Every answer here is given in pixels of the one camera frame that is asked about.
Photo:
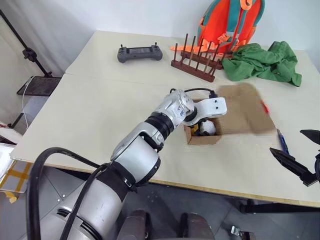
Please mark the black table frame bar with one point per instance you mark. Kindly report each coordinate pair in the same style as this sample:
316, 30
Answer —
280, 207

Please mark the grey handheld remote controller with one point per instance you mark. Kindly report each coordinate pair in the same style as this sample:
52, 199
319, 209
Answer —
140, 53

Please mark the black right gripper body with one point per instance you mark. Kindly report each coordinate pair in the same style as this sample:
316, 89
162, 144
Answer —
317, 165

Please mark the black and white soccer ball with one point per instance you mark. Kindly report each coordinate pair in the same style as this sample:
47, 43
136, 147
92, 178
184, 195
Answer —
209, 127

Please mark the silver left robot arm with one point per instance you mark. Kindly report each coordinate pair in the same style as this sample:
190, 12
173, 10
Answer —
135, 160

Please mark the brown wooden peg rack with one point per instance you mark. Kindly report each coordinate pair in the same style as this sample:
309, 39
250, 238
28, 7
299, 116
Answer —
195, 68

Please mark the black tripod stand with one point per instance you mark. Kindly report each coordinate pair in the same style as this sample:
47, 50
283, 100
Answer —
30, 53

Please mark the orange and teal backpack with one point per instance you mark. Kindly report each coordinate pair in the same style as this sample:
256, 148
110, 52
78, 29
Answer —
225, 22

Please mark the dark rounded shape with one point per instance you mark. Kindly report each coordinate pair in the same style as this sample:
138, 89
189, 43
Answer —
135, 225
197, 226

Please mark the table leg caster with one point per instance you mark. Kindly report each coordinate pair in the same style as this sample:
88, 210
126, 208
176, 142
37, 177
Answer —
241, 232

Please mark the cardboard box with red tape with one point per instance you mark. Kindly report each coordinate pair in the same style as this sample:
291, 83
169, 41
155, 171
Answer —
240, 112

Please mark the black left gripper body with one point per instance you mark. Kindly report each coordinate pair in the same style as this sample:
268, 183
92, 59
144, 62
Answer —
197, 130

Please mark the black mesh tray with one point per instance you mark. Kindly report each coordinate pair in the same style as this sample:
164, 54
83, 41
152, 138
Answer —
40, 86

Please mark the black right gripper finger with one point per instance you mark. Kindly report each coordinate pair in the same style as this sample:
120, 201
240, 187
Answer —
312, 136
295, 165

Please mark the board with yellow tape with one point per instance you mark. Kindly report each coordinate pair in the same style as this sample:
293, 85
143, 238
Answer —
15, 176

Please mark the crumpled green cloth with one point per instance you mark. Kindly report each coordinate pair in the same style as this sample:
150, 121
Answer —
260, 63

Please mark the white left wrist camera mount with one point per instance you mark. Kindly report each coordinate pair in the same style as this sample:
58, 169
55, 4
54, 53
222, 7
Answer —
212, 107

